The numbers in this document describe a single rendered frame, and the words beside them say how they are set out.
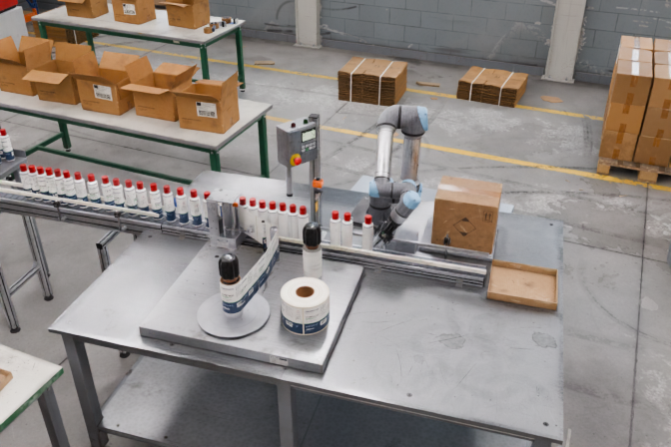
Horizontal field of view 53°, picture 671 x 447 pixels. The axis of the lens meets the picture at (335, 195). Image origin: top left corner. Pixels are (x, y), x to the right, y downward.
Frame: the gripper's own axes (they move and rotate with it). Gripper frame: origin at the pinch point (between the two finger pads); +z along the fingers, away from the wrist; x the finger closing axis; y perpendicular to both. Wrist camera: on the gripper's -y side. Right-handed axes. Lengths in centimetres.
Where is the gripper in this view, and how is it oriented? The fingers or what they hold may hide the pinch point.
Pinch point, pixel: (375, 243)
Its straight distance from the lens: 323.0
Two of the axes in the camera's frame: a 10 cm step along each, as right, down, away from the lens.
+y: -2.8, 4.8, -8.3
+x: 8.3, 5.5, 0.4
